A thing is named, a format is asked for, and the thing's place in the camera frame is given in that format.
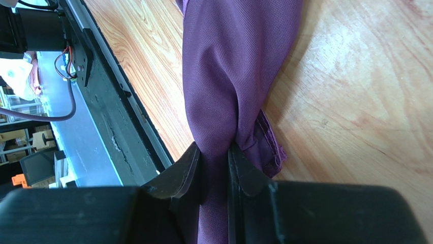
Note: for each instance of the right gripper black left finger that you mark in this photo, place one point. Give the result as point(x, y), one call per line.
point(169, 203)

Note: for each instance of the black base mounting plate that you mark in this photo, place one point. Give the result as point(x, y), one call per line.
point(111, 118)

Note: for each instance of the purple cloth napkin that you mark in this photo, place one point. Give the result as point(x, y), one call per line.
point(232, 52)

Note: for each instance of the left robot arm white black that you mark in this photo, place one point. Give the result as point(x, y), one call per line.
point(28, 27)

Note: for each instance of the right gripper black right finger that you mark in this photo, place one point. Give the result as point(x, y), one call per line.
point(249, 209)

